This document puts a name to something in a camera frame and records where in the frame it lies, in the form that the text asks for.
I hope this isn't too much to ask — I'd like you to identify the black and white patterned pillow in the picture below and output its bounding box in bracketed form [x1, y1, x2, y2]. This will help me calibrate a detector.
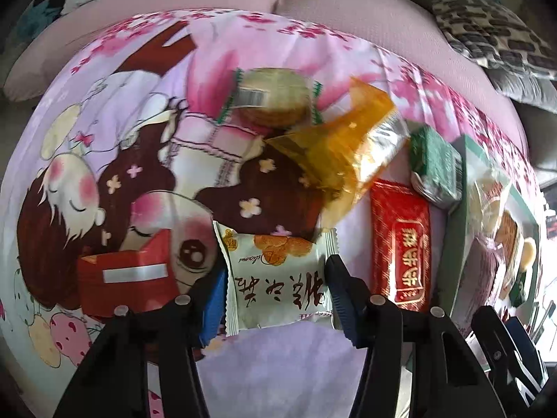
[431, 0, 557, 80]

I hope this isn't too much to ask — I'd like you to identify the grey sofa pink cover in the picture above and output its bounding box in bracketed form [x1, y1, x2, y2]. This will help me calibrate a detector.
[4, 0, 523, 114]

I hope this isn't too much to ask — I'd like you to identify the orange snack packet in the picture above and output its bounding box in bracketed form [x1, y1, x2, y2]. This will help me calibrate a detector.
[265, 77, 412, 223]

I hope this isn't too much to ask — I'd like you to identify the red snack packet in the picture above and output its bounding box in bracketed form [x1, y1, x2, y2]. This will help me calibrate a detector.
[370, 178, 431, 313]

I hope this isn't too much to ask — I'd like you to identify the printed blanket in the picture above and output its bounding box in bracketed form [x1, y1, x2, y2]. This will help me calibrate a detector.
[0, 8, 544, 418]

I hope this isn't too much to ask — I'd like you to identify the round pastry green-edged packet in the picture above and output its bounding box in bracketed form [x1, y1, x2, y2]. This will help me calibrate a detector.
[216, 67, 325, 133]

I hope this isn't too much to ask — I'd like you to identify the beige pastry packet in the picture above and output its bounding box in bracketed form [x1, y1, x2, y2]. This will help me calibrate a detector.
[212, 220, 339, 337]

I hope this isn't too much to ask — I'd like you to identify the teal cloth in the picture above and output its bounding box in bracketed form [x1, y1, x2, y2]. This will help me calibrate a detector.
[17, 0, 62, 40]

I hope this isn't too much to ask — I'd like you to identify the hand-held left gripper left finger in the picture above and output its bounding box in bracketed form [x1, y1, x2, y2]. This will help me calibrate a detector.
[52, 268, 227, 418]

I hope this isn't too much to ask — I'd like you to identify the dark grey pillow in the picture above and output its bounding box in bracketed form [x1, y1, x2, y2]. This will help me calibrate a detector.
[485, 67, 557, 116]

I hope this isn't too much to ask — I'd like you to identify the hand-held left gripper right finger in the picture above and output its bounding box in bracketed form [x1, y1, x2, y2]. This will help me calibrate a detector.
[324, 255, 510, 418]

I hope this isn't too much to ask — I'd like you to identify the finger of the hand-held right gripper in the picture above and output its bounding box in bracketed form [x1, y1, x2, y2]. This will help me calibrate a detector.
[471, 305, 536, 418]
[505, 317, 550, 397]

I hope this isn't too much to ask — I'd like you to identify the dark green snack packet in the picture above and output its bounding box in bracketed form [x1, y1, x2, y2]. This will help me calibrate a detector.
[409, 125, 463, 210]

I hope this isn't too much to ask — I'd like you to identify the white box with teal rim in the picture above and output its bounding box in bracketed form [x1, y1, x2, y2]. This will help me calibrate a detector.
[444, 134, 544, 349]

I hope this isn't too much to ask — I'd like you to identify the round cake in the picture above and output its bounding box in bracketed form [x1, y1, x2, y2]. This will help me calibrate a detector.
[469, 169, 520, 271]

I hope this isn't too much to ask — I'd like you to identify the red packet with silver stripe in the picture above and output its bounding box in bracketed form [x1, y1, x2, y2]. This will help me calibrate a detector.
[77, 226, 194, 319]

